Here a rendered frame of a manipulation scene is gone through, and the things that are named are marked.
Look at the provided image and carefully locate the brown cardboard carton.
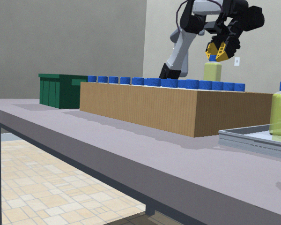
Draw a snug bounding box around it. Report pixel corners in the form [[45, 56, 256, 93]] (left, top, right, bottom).
[[80, 82, 273, 137]]

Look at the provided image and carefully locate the green crate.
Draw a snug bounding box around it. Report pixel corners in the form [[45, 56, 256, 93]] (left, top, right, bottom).
[[38, 74, 88, 109]]

